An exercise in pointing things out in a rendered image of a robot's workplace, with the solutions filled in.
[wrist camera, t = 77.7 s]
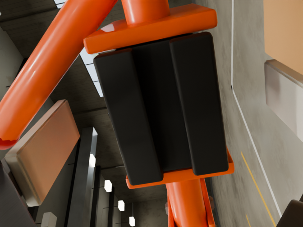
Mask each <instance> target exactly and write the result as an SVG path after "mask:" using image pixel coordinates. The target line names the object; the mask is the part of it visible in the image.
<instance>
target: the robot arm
mask: <svg viewBox="0 0 303 227"><path fill-rule="evenodd" d="M264 72H265V91H266V104H267V105H268V106H269V107H270V108H271V110H272V111H273V112H274V113H275V114H276V115H277V116H278V117H279V118H280V119H281V120H282V121H283V122H284V123H285V124H286V125H287V126H288V127H289V128H290V129H291V131H292V132H293V133H294V134H295V135H296V136H297V137H298V138H299V139H300V140H301V141H302V142H303V75H302V74H300V73H298V72H296V71H295V70H293V69H291V68H290V67H288V66H286V65H284V64H283V63H281V62H279V61H277V60H276V59H271V60H266V62H265V63H264ZM79 138H80V134H79V132H78V128H77V126H76V123H75V120H74V118H73V114H72V112H71V109H70V106H69V103H68V101H67V100H66V99H64V100H59V101H57V102H56V103H55V104H54V105H53V106H52V107H51V108H50V109H49V110H48V111H47V112H46V113H45V114H44V115H43V117H42V118H41V119H40V120H39V121H38V122H37V123H36V124H35V125H34V126H33V127H32V128H31V129H30V130H29V131H28V132H27V133H26V134H25V135H24V136H23V137H22V138H21V139H20V140H19V141H18V142H17V143H16V144H15V145H14V146H13V148H12V149H11V150H10V151H9V152H8V153H7V154H6V155H5V157H4V158H3V159H2V160H0V227H37V226H36V224H35V222H34V220H33V218H32V217H31V215H30V213H29V211H28V209H27V207H26V206H25V204H24V202H23V200H22V198H21V197H22V196H23V197H24V199H25V201H26V203H27V205H28V206H29V207H30V206H31V207H32V206H39V205H41V204H42V202H43V200H44V199H45V197H46V195H47V193H48V192H49V190H50V188H51V187H52V185H53V183H54V181H55V180H56V178H57V176H58V174H59V173H60V171H61V169H62V167H63V165H64V164H65V162H66V160H67V158H68V157H69V155H70V153H71V152H72V150H73V148H74V146H75V145H76V143H77V141H78V139H79ZM276 227H303V194H302V196H301V198H300V200H299V201H298V200H294V199H293V200H291V201H290V202H289V204H288V206H287V208H286V209H285V211H284V213H283V215H282V217H281V218H280V220H279V222H278V224H277V226H276Z"/></svg>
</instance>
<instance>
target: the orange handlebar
mask: <svg viewBox="0 0 303 227"><path fill-rule="evenodd" d="M122 5H123V9H124V14H125V17H126V21H127V25H132V24H138V23H144V22H148V21H152V20H156V19H160V18H164V17H167V16H169V15H170V9H169V3H168V0H122ZM166 188H167V196H168V202H166V204H165V210H166V214H167V215H168V227H217V225H216V224H215V222H214V218H213V214H212V210H213V209H214V208H215V206H214V201H213V198H212V197H211V196H208V192H207V187H206V183H205V179H204V178H199V179H193V180H187V181H181V182H173V183H167V184H166Z"/></svg>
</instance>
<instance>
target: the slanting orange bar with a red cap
mask: <svg viewBox="0 0 303 227"><path fill-rule="evenodd" d="M117 1H118V0H66V1H65V3H64V4H63V6H62V7H61V9H60V10H59V12H58V14H57V15H56V17H55V18H54V20H53V21H52V23H51V24H50V26H49V27H48V29H47V31H46V32H45V34H44V35H43V37H42V38H41V40H40V41H39V43H38V44H37V46H36V48H35V49H34V51H33V52H32V54H31V55H30V57H29V58H28V60H27V61H26V63H25V65H24V66H23V68H22V69H21V71H20V72H19V74H18V75H17V77H16V78H15V80H14V82H13V83H12V85H11V86H10V88H9V89H8V91H7V92H6V94H5V95H4V97H3V99H2V100H1V102H0V150H6V149H8V148H11V147H12V146H14V145H15V144H16V143H17V142H18V141H19V139H20V136H21V134H22V133H23V132H24V130H25V129H26V127H27V126H28V125H29V123H30V122H31V121H32V119H33V118H34V116H35V115H36V114H37V112H38V111H39V109H40V108H41V107H42V106H43V104H44V103H45V101H46V100H47V98H48V97H49V96H50V94H51V93H52V91H53V90H54V89H55V87H56V86H57V85H58V83H59V82H60V80H61V79H62V77H63V76H64V75H65V74H66V72H67V71H68V69H69V68H70V66H71V65H72V64H73V62H74V61H75V60H76V58H77V57H78V56H79V54H80V53H81V51H82V50H83V49H84V47H85V46H84V43H83V39H84V38H85V37H87V36H89V35H91V34H92V33H94V32H96V30H97V29H98V28H99V26H100V25H101V24H102V22H103V21H104V19H105V18H106V17H107V15H108V14H109V12H110V11H111V10H112V8H113V7H114V6H115V4H116V3H117Z"/></svg>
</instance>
